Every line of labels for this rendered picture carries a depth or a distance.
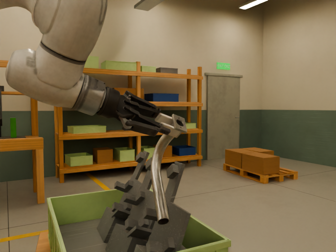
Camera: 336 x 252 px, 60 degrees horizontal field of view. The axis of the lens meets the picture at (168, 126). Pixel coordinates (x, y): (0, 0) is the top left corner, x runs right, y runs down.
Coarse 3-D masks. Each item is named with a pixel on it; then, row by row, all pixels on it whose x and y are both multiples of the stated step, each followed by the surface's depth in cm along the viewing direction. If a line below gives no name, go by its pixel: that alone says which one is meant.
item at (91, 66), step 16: (96, 64) 528; (112, 64) 545; (128, 64) 558; (128, 80) 603; (160, 96) 597; (176, 96) 616; (80, 128) 520; (96, 128) 536; (192, 128) 636; (128, 144) 614; (80, 160) 524; (96, 160) 547; (112, 160) 557; (128, 160) 571; (176, 160) 614
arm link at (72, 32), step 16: (0, 0) 63; (16, 0) 62; (32, 0) 59; (48, 0) 57; (64, 0) 56; (80, 0) 56; (96, 0) 58; (32, 16) 60; (48, 16) 58; (64, 16) 57; (80, 16) 57; (96, 16) 59; (48, 32) 59; (64, 32) 58; (80, 32) 59; (96, 32) 62; (64, 48) 60; (80, 48) 61
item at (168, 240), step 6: (144, 210) 84; (150, 210) 84; (144, 216) 83; (150, 216) 83; (150, 240) 77; (168, 240) 76; (150, 246) 75; (156, 246) 76; (162, 246) 77; (168, 246) 75; (174, 246) 76
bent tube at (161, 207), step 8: (176, 120) 82; (184, 120) 83; (176, 128) 79; (184, 128) 80; (168, 136) 83; (160, 144) 85; (160, 152) 85; (152, 160) 85; (160, 160) 85; (152, 168) 84; (152, 176) 82; (160, 176) 82; (152, 184) 80; (160, 184) 79; (160, 192) 77; (160, 200) 75; (160, 208) 74; (160, 216) 72; (168, 216) 73
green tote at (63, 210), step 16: (96, 192) 122; (112, 192) 125; (48, 208) 106; (64, 208) 117; (80, 208) 119; (96, 208) 122; (48, 224) 110; (192, 224) 94; (48, 240) 111; (192, 240) 94; (208, 240) 86; (224, 240) 78
